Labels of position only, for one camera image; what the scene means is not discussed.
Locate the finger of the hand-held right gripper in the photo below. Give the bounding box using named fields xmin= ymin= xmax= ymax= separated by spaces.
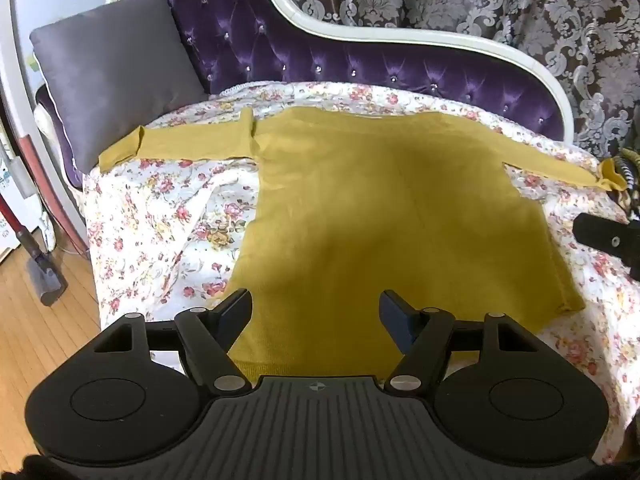
xmin=572 ymin=212 xmax=640 ymax=281

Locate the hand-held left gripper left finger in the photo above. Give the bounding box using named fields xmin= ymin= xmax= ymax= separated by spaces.
xmin=92 ymin=288 xmax=253 ymax=395

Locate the red stick vacuum cleaner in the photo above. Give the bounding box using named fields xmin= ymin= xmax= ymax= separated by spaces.
xmin=0 ymin=140 xmax=69 ymax=307

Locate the floral bed sheet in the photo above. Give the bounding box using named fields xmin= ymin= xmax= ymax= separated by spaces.
xmin=82 ymin=81 xmax=640 ymax=466

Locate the purple tufted sofa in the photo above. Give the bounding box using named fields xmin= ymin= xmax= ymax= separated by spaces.
xmin=35 ymin=0 xmax=576 ymax=201

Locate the black white striped cloth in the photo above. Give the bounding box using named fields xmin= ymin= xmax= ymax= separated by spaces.
xmin=616 ymin=147 xmax=640 ymax=222

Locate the grey cushion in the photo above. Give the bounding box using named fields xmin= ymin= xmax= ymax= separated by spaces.
xmin=29 ymin=0 xmax=208 ymax=173

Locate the grey damask curtain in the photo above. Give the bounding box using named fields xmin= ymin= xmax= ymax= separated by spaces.
xmin=270 ymin=0 xmax=640 ymax=158

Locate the mustard yellow sweater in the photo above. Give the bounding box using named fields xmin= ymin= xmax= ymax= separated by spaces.
xmin=97 ymin=106 xmax=628 ymax=381

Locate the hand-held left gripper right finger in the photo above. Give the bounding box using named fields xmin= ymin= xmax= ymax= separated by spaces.
xmin=379 ymin=290 xmax=544 ymax=392

